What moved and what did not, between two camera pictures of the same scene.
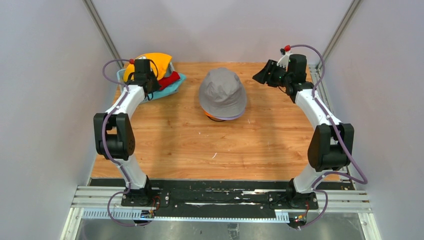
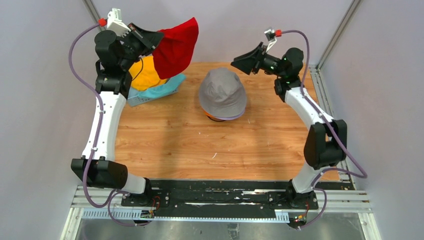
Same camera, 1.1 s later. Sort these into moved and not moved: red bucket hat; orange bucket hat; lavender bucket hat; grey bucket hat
Moved: red bucket hat
Not moved: orange bucket hat; grey bucket hat; lavender bucket hat
